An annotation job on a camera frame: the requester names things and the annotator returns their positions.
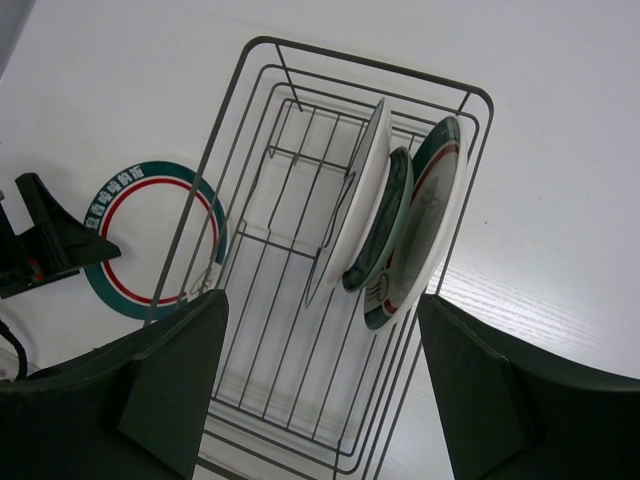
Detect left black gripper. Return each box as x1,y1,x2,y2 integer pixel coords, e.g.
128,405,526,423
1,173,121,299

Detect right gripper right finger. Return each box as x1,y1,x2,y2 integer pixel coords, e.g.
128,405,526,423
417,294,639,479

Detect green red rim plate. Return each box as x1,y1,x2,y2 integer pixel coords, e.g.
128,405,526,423
364,116,468,331
84,159,231,320

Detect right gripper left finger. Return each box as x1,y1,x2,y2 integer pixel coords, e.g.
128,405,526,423
1,290,229,479

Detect small blue patterned plate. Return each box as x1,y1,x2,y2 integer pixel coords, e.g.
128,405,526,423
342,146,414,292

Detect grey wire dish rack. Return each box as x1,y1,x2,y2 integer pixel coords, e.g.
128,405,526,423
155,35,495,479

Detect white plate thin green rings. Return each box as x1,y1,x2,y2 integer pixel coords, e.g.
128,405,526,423
303,97,392,309

